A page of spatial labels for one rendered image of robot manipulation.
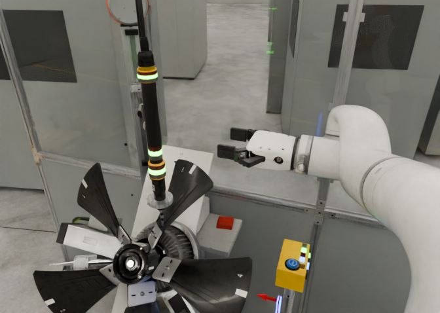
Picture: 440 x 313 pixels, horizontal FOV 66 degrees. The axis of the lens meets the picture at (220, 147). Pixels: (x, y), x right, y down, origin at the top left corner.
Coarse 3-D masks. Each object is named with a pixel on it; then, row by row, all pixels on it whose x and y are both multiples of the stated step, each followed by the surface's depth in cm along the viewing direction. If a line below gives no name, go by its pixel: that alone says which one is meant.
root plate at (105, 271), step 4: (112, 264) 106; (104, 268) 106; (108, 268) 107; (112, 268) 107; (104, 272) 108; (108, 272) 108; (112, 272) 108; (108, 276) 109; (112, 276) 109; (112, 280) 110; (116, 280) 110; (116, 284) 111
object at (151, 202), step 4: (168, 192) 94; (148, 196) 92; (152, 196) 92; (168, 196) 92; (172, 196) 92; (148, 200) 91; (152, 200) 91; (164, 200) 91; (168, 200) 91; (172, 200) 92; (148, 204) 91; (152, 204) 89; (156, 204) 89; (160, 204) 89; (164, 204) 89; (168, 204) 90; (156, 208) 89; (160, 208) 89
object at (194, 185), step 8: (184, 160) 114; (176, 168) 116; (200, 168) 107; (176, 176) 114; (184, 176) 110; (192, 176) 107; (200, 176) 105; (208, 176) 103; (176, 184) 112; (184, 184) 108; (192, 184) 105; (200, 184) 103; (208, 184) 101; (176, 192) 109; (184, 192) 106; (192, 192) 103; (200, 192) 101; (176, 200) 106; (184, 200) 104; (192, 200) 102; (168, 208) 108; (176, 208) 104; (184, 208) 102; (168, 216) 105; (176, 216) 102; (160, 224) 107; (168, 224) 103
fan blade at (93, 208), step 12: (96, 168) 112; (84, 180) 117; (96, 180) 113; (84, 192) 119; (96, 192) 113; (84, 204) 121; (96, 204) 115; (108, 204) 110; (96, 216) 119; (108, 216) 111; (108, 228) 116
